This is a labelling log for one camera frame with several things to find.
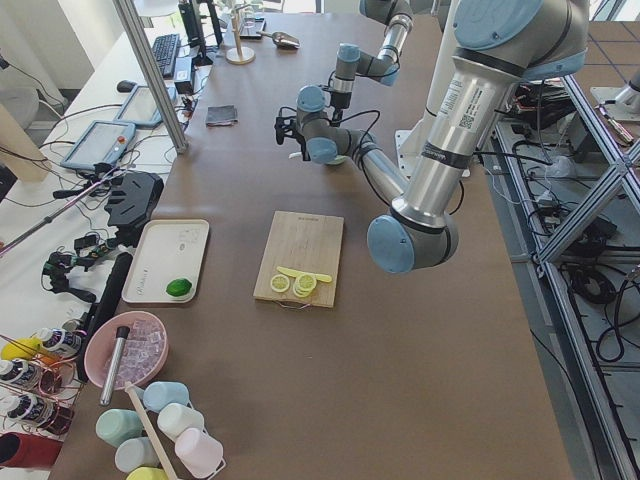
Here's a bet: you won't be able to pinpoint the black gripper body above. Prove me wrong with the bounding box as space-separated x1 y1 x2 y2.
328 69 350 126
274 106 306 145

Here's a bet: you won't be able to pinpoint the pale green bowl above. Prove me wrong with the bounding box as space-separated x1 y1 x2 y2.
327 155 348 166

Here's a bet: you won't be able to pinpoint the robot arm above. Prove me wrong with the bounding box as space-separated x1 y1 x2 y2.
275 1 589 273
327 1 414 126

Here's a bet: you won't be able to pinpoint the pink bowl with ice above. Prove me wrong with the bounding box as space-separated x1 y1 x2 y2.
84 311 169 390

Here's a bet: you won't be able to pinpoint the grey folded cloth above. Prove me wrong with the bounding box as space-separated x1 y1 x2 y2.
205 105 238 127

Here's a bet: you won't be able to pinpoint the wooden mug stand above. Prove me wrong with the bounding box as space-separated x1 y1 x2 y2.
223 1 264 65

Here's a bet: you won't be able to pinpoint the metal scoop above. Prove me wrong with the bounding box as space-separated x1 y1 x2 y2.
258 30 300 50

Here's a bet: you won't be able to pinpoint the bamboo cutting board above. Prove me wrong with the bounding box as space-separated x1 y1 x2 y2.
253 211 344 308

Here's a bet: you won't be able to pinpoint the black keyboard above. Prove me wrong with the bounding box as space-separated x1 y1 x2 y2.
151 33 181 78

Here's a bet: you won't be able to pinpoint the teach pendant tablet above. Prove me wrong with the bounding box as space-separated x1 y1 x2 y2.
114 85 162 129
60 121 136 171

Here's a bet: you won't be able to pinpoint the single lemon slice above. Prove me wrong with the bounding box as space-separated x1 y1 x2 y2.
269 273 290 293

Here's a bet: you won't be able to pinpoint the stacked lemon slices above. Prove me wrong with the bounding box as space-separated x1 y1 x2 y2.
293 275 317 298

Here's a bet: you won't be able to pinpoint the cream rabbit tray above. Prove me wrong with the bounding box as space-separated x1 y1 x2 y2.
121 219 210 304

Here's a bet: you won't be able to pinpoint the green lime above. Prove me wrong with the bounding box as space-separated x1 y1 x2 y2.
165 277 193 298

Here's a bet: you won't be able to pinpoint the metal muddler stick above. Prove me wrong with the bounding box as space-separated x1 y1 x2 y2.
99 326 130 407

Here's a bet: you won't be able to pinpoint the blue cup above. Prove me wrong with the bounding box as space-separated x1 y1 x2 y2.
143 381 190 413

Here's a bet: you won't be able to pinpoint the white cup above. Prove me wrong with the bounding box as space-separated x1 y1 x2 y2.
157 402 205 441

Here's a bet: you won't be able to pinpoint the pink cup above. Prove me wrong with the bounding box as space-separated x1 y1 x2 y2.
174 427 224 479

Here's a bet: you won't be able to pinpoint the green cup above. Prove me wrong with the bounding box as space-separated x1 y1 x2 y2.
95 409 143 448

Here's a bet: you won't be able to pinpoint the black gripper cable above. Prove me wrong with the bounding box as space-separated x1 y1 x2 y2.
277 104 386 151

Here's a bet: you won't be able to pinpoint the aluminium frame post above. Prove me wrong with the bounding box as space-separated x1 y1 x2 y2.
112 0 188 154

